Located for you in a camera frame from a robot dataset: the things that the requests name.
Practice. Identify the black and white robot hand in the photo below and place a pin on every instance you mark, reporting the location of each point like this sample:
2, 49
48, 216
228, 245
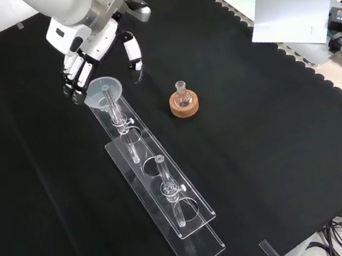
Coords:
97, 43

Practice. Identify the translucent plastic funnel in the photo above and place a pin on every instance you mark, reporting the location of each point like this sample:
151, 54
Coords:
97, 94

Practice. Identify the clear acrylic funnel stand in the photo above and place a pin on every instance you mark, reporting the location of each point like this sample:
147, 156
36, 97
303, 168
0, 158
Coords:
195, 252

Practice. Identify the grey tape strip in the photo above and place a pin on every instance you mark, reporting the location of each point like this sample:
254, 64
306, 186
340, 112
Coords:
20, 25

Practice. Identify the small glass round-bottom flask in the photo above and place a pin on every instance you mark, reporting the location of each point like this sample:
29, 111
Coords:
184, 99

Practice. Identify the pale board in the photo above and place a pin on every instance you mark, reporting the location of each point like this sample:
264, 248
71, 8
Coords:
290, 17

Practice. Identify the black table cloth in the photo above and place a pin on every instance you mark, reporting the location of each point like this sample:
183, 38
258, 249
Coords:
260, 152

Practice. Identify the clear cloth clip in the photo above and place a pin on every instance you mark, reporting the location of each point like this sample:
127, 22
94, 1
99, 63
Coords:
269, 251

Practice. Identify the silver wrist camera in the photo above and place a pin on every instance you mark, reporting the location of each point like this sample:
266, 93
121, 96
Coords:
142, 13

